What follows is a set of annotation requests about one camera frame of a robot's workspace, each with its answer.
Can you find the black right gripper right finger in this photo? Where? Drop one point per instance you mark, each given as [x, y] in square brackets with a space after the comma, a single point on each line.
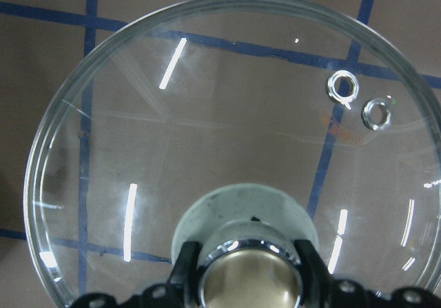
[314, 274]

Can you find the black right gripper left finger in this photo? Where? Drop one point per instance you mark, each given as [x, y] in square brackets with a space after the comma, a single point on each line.
[184, 276]

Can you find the glass pot lid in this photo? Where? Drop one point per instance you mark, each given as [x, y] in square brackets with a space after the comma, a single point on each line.
[244, 125]

